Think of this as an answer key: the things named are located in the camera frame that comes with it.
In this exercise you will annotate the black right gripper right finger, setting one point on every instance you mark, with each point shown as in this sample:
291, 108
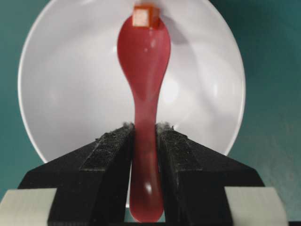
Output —
202, 187

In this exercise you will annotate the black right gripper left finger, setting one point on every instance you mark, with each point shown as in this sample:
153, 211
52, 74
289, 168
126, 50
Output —
86, 187

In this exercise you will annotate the red plastic spoon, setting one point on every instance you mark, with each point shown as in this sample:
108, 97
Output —
144, 54

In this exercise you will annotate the small red block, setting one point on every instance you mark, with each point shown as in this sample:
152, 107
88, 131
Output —
145, 16

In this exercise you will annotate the white round bowl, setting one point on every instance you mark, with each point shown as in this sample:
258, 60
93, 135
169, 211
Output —
71, 88

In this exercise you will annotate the green table mat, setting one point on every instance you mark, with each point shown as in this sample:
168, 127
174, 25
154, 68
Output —
268, 33

